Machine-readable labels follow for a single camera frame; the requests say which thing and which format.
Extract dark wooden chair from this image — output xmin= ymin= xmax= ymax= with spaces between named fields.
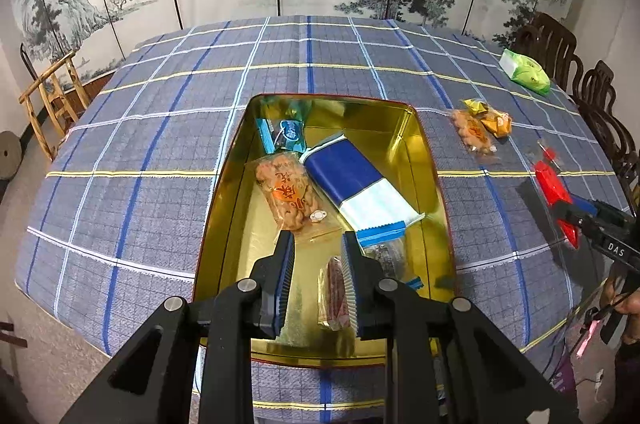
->
xmin=510 ymin=12 xmax=585 ymax=95
xmin=572 ymin=60 xmax=639 ymax=215

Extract teal small snack packet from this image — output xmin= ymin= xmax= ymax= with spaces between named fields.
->
xmin=256 ymin=118 xmax=307 ymax=154

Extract red rectangular snack packet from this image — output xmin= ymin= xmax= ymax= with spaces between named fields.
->
xmin=534 ymin=140 xmax=579 ymax=250

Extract blue white snack packet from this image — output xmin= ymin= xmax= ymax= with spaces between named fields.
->
xmin=299 ymin=134 xmax=425 ymax=232

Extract bamboo rack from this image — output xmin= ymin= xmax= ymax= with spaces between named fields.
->
xmin=18 ymin=50 xmax=91 ymax=162

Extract blue plaid tablecloth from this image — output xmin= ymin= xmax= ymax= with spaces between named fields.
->
xmin=13 ymin=14 xmax=633 ymax=424

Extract gold maroon toffee tin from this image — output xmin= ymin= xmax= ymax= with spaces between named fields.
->
xmin=194 ymin=94 xmax=456 ymax=368

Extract person's right hand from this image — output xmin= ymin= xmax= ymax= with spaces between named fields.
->
xmin=600 ymin=274 xmax=640 ymax=345

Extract orange yellow snack packet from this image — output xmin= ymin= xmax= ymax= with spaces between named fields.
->
xmin=463 ymin=99 xmax=512 ymax=139

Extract peanut candy clear packet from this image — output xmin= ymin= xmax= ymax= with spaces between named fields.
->
xmin=450 ymin=110 xmax=497 ymax=154

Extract green tissue pack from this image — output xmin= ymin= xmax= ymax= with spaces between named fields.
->
xmin=499 ymin=49 xmax=551 ymax=96

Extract round stone millstone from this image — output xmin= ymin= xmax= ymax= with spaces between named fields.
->
xmin=0 ymin=130 xmax=23 ymax=180

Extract dark sesame packet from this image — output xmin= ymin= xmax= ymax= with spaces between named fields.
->
xmin=363 ymin=236 xmax=424 ymax=291

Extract red sausage snack packet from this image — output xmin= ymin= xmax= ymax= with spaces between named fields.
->
xmin=318 ymin=256 xmax=350 ymax=332

